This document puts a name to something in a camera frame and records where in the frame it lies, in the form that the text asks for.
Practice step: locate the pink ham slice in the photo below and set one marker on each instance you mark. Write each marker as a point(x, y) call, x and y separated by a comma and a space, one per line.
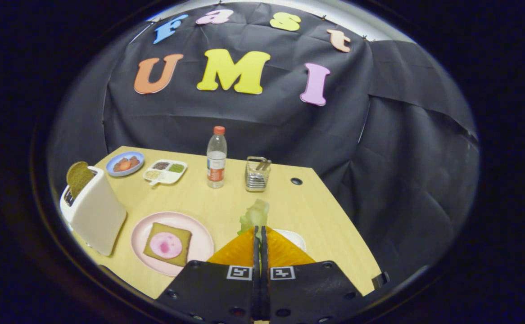
point(165, 245)

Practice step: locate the pink plate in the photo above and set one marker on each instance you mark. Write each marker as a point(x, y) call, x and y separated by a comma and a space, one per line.
point(201, 247)

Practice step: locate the brown toast slice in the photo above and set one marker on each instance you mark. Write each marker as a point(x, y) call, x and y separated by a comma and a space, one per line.
point(79, 177)

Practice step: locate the orange tomato slice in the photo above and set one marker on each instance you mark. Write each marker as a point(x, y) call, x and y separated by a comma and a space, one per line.
point(125, 165)

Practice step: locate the small white square dish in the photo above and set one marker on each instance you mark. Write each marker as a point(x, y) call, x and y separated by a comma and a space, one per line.
point(296, 238)

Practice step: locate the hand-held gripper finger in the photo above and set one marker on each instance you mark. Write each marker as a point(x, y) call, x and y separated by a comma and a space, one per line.
point(265, 292)
point(255, 292)

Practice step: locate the bread slice under ham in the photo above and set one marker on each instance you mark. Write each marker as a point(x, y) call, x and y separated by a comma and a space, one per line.
point(154, 250)

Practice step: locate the brown meat piece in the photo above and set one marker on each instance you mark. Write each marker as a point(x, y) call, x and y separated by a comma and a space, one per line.
point(116, 166)
point(134, 161)

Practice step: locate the blue plate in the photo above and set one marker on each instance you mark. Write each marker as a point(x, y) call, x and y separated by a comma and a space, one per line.
point(109, 170)

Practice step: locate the white toaster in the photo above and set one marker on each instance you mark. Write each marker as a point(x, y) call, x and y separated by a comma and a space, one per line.
point(98, 216)

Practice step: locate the clear water bottle red cap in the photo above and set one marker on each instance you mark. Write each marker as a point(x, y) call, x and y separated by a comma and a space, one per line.
point(216, 166)

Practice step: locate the green lettuce leaf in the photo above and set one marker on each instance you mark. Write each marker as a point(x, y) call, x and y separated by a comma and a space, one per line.
point(255, 216)

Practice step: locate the white divided seed tray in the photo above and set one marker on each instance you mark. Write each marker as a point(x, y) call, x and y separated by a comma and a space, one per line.
point(172, 178)

